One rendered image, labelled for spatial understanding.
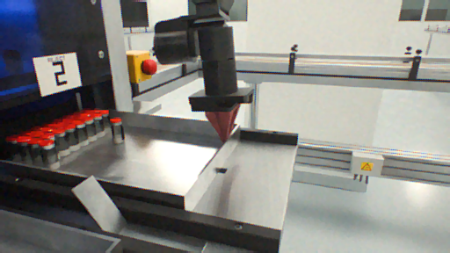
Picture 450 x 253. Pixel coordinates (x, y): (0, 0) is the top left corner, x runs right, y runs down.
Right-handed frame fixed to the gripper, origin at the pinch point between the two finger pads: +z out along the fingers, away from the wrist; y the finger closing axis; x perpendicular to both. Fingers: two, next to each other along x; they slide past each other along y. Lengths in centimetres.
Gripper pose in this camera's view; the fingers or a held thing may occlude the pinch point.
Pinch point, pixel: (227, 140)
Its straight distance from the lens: 51.6
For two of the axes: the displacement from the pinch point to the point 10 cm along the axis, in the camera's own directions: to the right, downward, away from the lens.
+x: -3.1, 3.4, -8.9
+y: -9.5, -0.1, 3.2
